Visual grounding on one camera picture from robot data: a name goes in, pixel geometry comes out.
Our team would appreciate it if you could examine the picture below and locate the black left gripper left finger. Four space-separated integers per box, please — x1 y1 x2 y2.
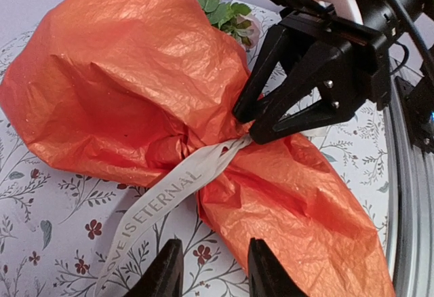
130 239 184 297

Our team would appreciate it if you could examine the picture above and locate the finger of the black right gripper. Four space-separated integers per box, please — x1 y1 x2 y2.
233 25 323 124
250 39 369 144

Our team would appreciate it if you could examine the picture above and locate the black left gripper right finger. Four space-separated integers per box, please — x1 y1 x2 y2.
248 238 304 297

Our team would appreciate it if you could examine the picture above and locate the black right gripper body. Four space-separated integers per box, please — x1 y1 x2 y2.
242 0 434 111

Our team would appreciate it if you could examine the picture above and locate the cream printed ribbon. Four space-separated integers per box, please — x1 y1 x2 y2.
94 134 252 296

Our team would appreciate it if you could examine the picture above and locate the artificial flower bouquet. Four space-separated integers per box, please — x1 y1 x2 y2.
197 0 260 50

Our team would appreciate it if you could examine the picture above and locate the orange wrapping paper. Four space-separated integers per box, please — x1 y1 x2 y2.
0 0 397 297

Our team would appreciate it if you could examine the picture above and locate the floral patterned tablecloth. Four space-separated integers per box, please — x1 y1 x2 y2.
0 3 394 297

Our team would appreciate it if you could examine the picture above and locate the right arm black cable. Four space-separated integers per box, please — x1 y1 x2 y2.
335 0 434 74

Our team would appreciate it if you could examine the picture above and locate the aluminium front rail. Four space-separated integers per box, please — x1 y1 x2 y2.
382 56 434 297

